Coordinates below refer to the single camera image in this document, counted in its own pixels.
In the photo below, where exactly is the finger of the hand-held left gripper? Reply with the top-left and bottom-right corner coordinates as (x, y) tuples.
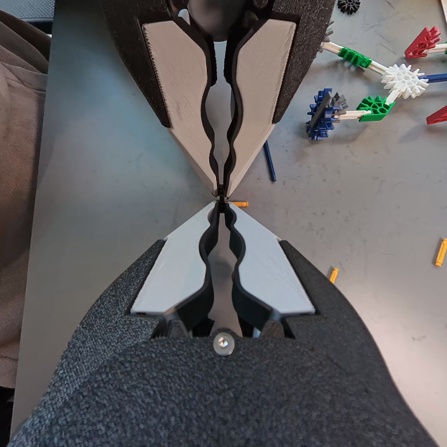
(142, 20), (221, 195)
(224, 18), (297, 198)

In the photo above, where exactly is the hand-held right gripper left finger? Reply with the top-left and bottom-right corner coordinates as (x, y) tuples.
(130, 201), (220, 331)

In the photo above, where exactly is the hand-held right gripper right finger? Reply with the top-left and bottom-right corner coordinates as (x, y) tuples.
(223, 202), (316, 330)

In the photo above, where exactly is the grey desk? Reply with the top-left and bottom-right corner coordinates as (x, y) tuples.
(10, 0), (447, 447)

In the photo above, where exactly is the long blue toy rod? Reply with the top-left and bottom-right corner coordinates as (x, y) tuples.
(263, 140), (277, 183)

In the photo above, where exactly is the colourful toy rod model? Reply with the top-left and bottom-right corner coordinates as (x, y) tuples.
(305, 19), (447, 141)

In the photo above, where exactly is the person's beige shirt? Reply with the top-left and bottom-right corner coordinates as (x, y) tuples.
(0, 10), (53, 390)

